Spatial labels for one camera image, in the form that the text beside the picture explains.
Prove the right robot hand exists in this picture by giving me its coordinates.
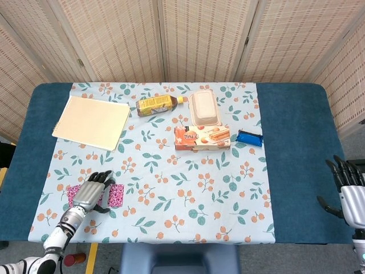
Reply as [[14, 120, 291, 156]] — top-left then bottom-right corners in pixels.
[[317, 155, 365, 229]]

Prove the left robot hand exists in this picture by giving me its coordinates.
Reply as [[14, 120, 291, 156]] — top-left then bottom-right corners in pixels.
[[72, 170, 116, 215]]

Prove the black box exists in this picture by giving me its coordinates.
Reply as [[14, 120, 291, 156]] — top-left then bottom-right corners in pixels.
[[346, 159, 365, 172]]

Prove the red cylinder can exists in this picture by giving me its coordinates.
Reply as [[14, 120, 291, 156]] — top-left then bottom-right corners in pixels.
[[63, 252, 87, 268]]

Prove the cream spiral notebook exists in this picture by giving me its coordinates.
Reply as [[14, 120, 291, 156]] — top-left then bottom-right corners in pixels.
[[51, 95, 132, 151]]

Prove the floral print tablecloth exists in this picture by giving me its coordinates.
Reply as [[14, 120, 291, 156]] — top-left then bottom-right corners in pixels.
[[27, 82, 276, 245]]

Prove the black floor object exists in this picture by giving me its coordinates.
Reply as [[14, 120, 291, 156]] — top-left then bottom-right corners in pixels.
[[0, 142, 17, 169]]

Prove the blue velvet table cover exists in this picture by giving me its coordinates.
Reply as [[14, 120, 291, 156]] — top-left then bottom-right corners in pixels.
[[0, 82, 354, 246]]

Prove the blue-grey robot torso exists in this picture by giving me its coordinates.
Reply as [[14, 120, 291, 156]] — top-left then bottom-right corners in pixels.
[[119, 243, 241, 274]]

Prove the yellow-label tea bottle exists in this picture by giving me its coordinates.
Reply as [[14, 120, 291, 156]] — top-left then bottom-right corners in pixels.
[[135, 94, 185, 118]]

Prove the woven folding screen panel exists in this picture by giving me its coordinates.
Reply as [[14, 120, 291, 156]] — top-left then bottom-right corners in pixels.
[[0, 14, 51, 143], [48, 0, 166, 83], [158, 0, 259, 83], [0, 0, 98, 83], [236, 0, 365, 83], [313, 17, 365, 138]]

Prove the orange egg roll box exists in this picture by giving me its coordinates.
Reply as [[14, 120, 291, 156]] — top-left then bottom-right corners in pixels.
[[173, 125, 231, 151]]

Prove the blue snack packet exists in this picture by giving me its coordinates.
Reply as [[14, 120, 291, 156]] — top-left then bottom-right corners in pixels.
[[236, 129, 263, 148]]

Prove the beige takeout container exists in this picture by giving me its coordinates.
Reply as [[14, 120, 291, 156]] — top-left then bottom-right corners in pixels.
[[187, 88, 224, 127]]

